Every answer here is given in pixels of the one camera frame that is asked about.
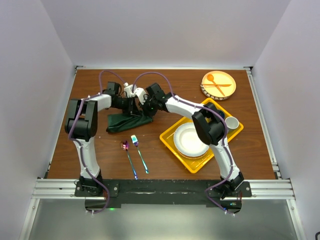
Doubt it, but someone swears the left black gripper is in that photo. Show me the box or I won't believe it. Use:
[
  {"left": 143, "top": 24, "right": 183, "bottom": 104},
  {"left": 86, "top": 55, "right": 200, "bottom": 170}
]
[{"left": 113, "top": 95, "right": 142, "bottom": 117}]

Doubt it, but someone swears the dark green cloth napkin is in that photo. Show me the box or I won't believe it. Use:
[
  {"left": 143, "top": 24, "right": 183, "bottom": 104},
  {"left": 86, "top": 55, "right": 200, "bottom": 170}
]
[{"left": 106, "top": 113, "right": 153, "bottom": 133}]

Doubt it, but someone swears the iridescent metal fork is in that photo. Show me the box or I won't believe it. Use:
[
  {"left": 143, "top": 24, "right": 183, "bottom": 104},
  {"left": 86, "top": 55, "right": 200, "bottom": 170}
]
[{"left": 130, "top": 135, "right": 149, "bottom": 174}]

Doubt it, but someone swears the iridescent metal spoon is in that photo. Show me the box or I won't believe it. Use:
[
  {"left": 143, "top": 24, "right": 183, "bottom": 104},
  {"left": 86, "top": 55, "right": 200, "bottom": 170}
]
[{"left": 121, "top": 140, "right": 138, "bottom": 180}]

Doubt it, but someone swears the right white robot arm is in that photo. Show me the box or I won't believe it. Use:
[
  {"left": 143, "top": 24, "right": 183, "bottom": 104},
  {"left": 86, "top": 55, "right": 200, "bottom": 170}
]
[{"left": 134, "top": 83, "right": 244, "bottom": 197}]

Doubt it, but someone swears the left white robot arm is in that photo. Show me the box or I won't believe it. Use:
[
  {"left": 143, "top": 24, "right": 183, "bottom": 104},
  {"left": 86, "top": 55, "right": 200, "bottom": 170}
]
[{"left": 64, "top": 81, "right": 150, "bottom": 196}]

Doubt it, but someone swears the white ceramic plate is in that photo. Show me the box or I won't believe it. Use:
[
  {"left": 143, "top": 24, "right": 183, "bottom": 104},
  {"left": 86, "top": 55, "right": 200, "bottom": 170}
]
[{"left": 173, "top": 122, "right": 209, "bottom": 158}]

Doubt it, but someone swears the wicker plate holder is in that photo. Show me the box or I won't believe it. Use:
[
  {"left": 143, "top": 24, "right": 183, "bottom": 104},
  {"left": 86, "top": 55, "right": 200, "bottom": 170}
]
[{"left": 200, "top": 84, "right": 230, "bottom": 101}]

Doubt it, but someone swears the orange plastic spoon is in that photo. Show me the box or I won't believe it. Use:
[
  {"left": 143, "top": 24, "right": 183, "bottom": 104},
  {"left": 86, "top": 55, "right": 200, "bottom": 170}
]
[{"left": 206, "top": 74, "right": 225, "bottom": 96}]

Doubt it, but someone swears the orange plastic knife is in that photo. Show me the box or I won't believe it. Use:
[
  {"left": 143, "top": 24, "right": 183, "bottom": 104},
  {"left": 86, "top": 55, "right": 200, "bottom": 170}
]
[{"left": 203, "top": 83, "right": 232, "bottom": 88}]

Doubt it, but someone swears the dark blue mug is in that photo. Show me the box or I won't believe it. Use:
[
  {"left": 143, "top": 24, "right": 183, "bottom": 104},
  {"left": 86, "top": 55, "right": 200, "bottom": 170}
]
[{"left": 218, "top": 110, "right": 225, "bottom": 119}]

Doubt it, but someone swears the orange round plate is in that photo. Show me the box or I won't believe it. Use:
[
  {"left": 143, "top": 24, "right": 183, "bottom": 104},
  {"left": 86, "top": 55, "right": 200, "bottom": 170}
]
[{"left": 201, "top": 70, "right": 237, "bottom": 97}]

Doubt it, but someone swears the grey ceramic mug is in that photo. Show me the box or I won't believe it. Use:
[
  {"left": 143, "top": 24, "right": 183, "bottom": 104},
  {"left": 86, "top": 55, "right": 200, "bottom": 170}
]
[{"left": 225, "top": 116, "right": 240, "bottom": 132}]

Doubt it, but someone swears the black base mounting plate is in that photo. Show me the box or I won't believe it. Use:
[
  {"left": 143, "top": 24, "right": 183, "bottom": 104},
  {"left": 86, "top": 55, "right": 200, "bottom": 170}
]
[{"left": 74, "top": 179, "right": 252, "bottom": 213}]

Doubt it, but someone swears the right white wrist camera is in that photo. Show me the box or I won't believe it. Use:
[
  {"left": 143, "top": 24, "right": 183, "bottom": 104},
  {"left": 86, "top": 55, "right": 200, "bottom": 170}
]
[{"left": 133, "top": 87, "right": 149, "bottom": 105}]

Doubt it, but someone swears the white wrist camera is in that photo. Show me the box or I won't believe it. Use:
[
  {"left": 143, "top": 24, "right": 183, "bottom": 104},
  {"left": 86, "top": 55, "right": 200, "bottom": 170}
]
[
  {"left": 123, "top": 82, "right": 137, "bottom": 98},
  {"left": 133, "top": 87, "right": 149, "bottom": 105}
]

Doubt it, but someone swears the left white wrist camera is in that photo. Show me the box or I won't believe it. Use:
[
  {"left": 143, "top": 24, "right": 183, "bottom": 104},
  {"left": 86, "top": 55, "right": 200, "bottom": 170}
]
[{"left": 123, "top": 82, "right": 137, "bottom": 98}]

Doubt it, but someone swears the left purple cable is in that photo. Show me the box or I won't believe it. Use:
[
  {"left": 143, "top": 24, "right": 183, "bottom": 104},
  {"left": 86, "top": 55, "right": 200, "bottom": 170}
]
[{"left": 67, "top": 70, "right": 111, "bottom": 215}]

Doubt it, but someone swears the aluminium right frame rail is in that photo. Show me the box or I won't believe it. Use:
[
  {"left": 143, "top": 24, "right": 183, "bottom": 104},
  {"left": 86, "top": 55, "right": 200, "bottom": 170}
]
[{"left": 244, "top": 67, "right": 282, "bottom": 180}]

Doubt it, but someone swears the aluminium frame rail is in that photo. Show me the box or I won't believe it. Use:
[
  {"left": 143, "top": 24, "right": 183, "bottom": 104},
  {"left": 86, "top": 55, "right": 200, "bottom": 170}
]
[
  {"left": 31, "top": 179, "right": 296, "bottom": 200},
  {"left": 244, "top": 67, "right": 282, "bottom": 180}
]

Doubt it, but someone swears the aluminium front frame rail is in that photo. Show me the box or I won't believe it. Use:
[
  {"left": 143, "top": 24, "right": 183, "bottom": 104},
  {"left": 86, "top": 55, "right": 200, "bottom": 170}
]
[{"left": 31, "top": 179, "right": 296, "bottom": 200}]

